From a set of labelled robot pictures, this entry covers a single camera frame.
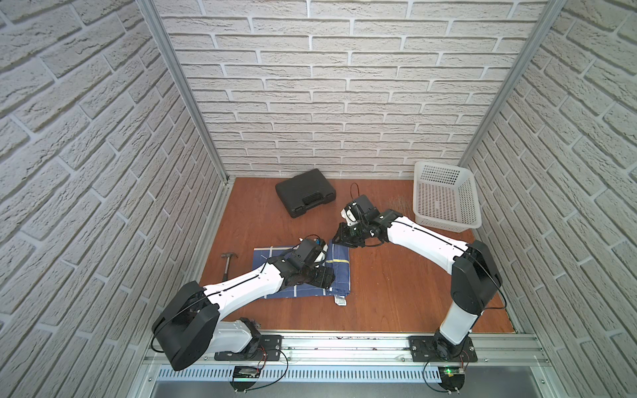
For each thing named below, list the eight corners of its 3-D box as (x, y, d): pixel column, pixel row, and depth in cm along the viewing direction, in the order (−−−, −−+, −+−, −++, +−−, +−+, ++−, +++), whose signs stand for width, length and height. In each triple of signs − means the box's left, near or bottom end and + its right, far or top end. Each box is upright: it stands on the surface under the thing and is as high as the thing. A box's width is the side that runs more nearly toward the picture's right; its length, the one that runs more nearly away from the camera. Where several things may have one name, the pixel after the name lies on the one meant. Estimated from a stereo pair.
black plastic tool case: (291, 220, 106) (290, 213, 101) (273, 190, 117) (271, 182, 113) (337, 199, 113) (338, 192, 109) (316, 173, 124) (316, 165, 120)
